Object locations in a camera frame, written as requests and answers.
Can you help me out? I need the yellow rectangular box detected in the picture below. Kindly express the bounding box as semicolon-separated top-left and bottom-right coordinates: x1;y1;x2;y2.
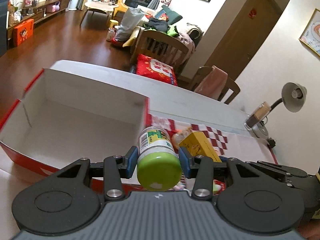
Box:
179;131;222;163

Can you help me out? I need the green lid jar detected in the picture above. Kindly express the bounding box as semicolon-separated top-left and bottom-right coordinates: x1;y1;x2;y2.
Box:
137;126;182;191

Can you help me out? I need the red white printed cloth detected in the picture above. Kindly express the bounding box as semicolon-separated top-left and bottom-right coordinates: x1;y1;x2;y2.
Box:
147;113;278;196

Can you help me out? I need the red cardboard box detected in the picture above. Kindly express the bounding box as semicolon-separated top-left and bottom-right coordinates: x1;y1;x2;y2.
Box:
0;68;151;178

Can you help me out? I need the pink towel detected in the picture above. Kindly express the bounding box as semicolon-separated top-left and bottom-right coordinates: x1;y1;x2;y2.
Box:
194;66;228;100

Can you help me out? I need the clear container with brown contents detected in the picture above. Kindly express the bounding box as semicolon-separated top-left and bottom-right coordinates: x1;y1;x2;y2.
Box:
244;101;271;129

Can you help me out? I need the wooden chair with towel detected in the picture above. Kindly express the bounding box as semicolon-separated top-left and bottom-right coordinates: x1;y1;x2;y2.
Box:
188;66;240;105

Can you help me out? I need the grey desk lamp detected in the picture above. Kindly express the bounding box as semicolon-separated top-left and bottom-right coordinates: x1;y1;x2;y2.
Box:
253;82;307;140

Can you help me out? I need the red seat cushion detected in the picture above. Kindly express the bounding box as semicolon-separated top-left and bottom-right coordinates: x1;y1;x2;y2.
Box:
136;54;177;86

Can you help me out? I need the wooden dining chair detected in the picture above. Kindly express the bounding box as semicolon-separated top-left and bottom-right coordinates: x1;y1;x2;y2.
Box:
130;29;195;76

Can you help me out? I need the small bottle on floor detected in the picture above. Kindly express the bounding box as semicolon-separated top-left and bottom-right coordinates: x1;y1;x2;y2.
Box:
106;28;116;41

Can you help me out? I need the white plastic bag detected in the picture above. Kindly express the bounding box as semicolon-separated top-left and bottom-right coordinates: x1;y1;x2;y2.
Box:
114;7;144;42

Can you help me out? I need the yellow giraffe toy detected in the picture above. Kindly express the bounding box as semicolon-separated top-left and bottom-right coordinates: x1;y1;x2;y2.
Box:
112;0;129;18

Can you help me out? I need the orange gift box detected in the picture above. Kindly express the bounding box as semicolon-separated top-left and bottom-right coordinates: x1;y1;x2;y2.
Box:
12;19;34;47

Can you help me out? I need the round coffee table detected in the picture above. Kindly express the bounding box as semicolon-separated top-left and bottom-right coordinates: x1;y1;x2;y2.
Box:
79;1;118;26

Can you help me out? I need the brown wooden door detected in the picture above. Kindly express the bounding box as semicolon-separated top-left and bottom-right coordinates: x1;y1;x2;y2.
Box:
206;0;282;80

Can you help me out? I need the pink watering can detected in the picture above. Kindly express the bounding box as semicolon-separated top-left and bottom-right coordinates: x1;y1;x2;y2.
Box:
46;1;60;13

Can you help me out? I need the wooden tv cabinet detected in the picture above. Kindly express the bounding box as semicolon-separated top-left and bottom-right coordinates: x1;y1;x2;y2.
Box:
7;0;70;41

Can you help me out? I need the framed wall picture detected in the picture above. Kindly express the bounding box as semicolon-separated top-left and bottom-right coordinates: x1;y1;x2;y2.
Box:
299;9;320;56

